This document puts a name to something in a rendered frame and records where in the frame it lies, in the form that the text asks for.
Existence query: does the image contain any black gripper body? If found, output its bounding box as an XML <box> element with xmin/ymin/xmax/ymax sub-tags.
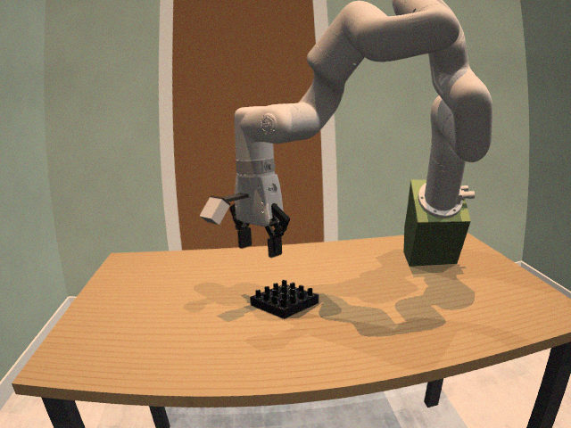
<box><xmin>235</xmin><ymin>170</ymin><xmax>283</xmax><ymax>226</ymax></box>

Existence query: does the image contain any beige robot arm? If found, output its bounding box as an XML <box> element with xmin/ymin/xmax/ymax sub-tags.
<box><xmin>235</xmin><ymin>0</ymin><xmax>492</xmax><ymax>218</ymax></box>

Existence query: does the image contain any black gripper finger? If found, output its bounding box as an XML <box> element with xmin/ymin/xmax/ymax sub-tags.
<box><xmin>265</xmin><ymin>203</ymin><xmax>290</xmax><ymax>258</ymax></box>
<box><xmin>229</xmin><ymin>204</ymin><xmax>252</xmax><ymax>249</ymax></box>

